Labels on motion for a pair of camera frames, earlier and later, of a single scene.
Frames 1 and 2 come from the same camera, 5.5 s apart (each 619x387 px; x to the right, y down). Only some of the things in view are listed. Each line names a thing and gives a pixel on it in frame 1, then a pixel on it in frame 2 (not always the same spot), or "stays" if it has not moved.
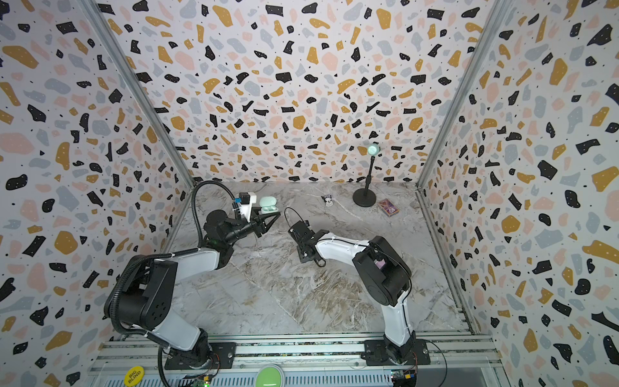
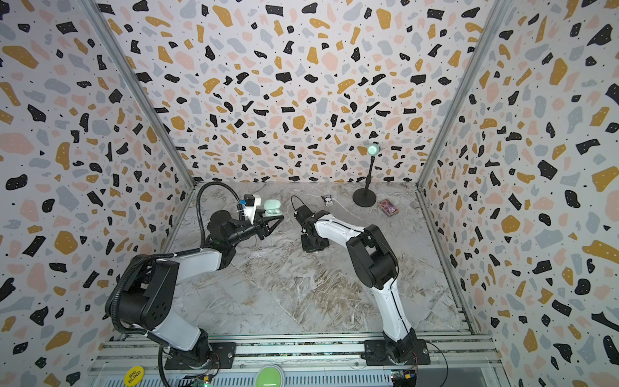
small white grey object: (328, 200) stays
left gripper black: (259, 224) stays
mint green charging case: (267, 204) stays
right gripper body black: (300, 232) → (313, 242)
